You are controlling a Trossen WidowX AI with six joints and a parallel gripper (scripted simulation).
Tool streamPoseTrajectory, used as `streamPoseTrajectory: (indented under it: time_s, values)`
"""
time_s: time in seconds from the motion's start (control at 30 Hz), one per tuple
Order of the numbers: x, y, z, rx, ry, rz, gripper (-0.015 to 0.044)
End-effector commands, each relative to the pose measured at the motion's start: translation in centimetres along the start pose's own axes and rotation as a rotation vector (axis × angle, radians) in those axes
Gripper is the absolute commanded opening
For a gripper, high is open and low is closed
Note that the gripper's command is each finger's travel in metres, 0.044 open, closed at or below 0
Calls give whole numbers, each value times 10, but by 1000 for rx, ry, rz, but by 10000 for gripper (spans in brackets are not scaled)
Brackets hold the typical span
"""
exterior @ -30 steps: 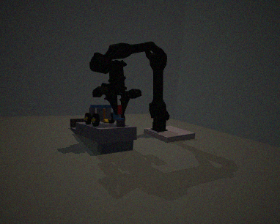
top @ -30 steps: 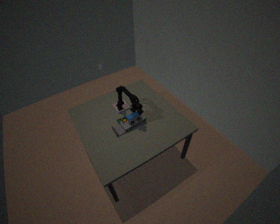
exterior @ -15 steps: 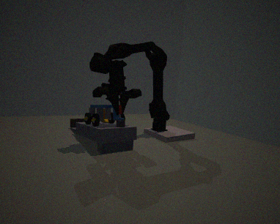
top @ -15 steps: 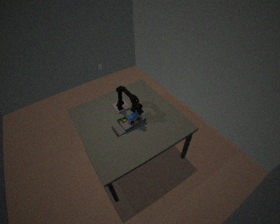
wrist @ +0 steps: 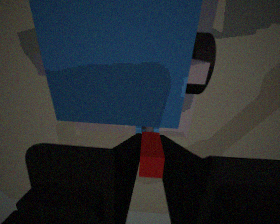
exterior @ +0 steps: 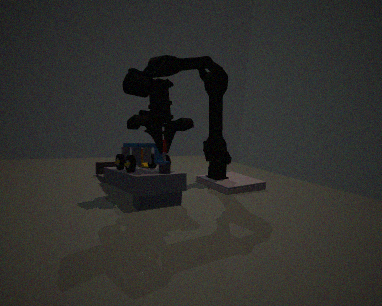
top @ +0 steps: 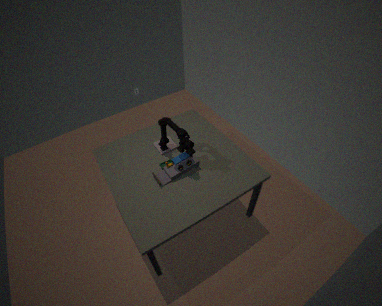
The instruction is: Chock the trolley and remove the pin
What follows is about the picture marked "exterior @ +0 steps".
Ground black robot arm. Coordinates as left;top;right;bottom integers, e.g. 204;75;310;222
123;55;232;180

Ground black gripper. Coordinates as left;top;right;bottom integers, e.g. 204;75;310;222
127;97;194;154

